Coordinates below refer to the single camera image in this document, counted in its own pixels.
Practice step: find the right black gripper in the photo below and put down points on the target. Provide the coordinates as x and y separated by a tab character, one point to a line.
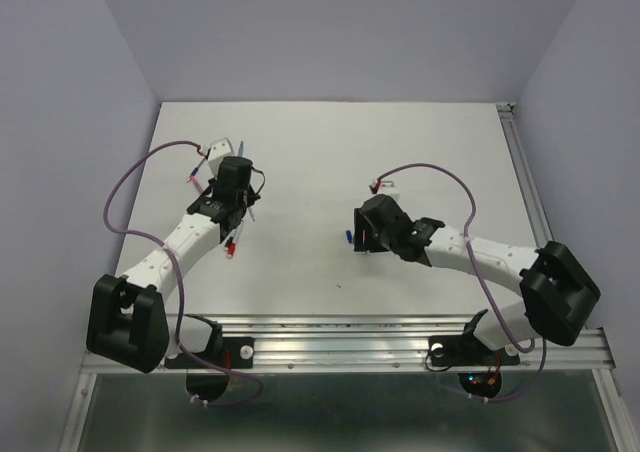
361	223

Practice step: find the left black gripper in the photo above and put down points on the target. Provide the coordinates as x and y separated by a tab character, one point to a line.
251	197

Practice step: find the blue gel pen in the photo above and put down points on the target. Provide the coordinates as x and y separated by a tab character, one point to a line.
194	171

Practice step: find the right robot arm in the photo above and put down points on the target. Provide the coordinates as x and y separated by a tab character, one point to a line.
556	294

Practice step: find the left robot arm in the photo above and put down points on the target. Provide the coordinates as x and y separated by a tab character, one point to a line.
136	318

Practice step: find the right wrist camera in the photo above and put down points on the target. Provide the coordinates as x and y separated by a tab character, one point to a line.
385	187

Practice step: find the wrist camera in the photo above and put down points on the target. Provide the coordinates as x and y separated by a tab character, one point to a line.
385	187
217	152

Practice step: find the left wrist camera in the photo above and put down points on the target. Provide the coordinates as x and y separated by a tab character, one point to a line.
217	152

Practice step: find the aluminium rail frame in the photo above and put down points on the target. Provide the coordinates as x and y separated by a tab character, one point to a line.
354	384

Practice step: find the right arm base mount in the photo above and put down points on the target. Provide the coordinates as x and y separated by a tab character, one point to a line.
465	350

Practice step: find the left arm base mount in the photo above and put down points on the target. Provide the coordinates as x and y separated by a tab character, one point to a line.
205	339

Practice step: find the right side aluminium rail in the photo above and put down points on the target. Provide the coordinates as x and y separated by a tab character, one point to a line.
533	204

